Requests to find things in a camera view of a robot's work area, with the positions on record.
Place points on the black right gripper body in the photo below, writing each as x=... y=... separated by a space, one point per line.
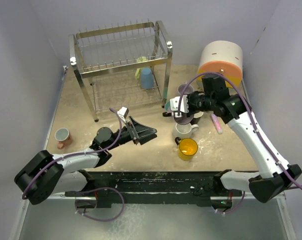
x=197 y=103

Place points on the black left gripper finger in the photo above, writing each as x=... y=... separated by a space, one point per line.
x=144 y=138
x=141 y=128

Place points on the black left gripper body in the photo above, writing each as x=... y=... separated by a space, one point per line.
x=124 y=137

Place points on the black mug cream inside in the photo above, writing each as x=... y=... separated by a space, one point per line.
x=196 y=118

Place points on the lilac mug black handle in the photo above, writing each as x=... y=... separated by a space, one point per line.
x=184 y=120

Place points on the yellow mug black handle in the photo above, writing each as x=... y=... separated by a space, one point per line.
x=187 y=148

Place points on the blue cup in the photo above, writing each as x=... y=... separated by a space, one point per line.
x=146 y=78

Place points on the light green mug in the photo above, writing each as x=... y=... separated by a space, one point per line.
x=138 y=70

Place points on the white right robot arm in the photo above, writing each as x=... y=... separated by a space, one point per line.
x=275 y=174

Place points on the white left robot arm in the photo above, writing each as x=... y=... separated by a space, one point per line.
x=48 y=173

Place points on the lilac mug near rack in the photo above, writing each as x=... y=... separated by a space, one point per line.
x=188 y=90

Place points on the steel two-tier dish rack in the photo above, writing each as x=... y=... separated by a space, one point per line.
x=104 y=64

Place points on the pink marker pen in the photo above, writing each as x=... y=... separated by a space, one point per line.
x=216 y=123

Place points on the teal cup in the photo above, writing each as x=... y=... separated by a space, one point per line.
x=167 y=108

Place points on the round cream drawer cabinet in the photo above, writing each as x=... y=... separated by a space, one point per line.
x=223 y=57

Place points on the terracotta mug white inside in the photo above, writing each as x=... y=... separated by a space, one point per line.
x=64 y=138

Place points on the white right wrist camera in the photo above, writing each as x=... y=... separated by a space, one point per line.
x=179 y=106

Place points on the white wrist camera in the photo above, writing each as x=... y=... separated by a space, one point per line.
x=179 y=106
x=123 y=113

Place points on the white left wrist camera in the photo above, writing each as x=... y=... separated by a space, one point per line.
x=123 y=113

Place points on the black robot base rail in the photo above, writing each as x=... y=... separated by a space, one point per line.
x=167 y=187

